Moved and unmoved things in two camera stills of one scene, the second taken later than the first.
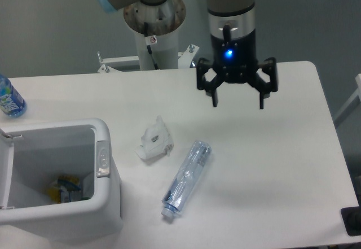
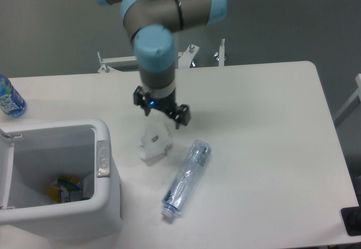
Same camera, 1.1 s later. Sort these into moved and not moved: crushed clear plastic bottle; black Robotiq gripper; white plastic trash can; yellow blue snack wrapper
Moved: black Robotiq gripper
Not moved: crushed clear plastic bottle; yellow blue snack wrapper; white plastic trash can
